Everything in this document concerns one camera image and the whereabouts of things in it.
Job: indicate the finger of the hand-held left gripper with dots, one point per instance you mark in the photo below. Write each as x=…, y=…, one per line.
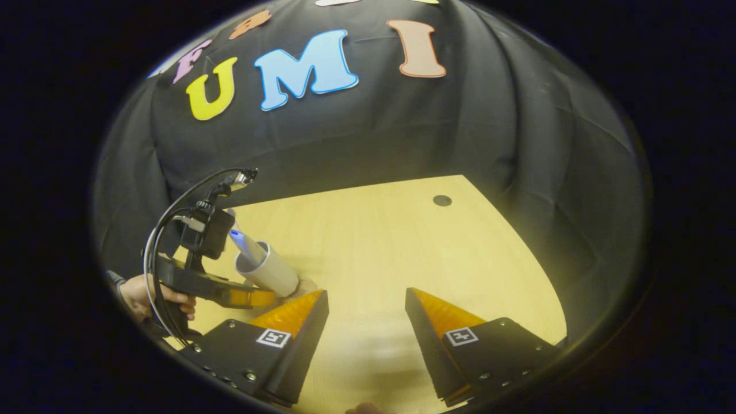
x=250, y=298

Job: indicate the white toothpaste tube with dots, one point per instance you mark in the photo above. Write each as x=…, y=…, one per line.
x=244, y=244

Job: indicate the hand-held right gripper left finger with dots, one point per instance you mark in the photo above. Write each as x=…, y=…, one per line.
x=305, y=345

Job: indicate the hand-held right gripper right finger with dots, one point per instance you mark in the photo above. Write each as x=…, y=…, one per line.
x=428, y=345

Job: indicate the round cork coaster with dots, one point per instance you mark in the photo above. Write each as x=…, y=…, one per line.
x=307, y=286

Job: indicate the wooden desktop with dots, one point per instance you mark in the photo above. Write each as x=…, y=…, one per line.
x=402, y=241

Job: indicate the black backdrop cloth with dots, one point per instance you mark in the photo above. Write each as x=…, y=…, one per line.
x=402, y=126

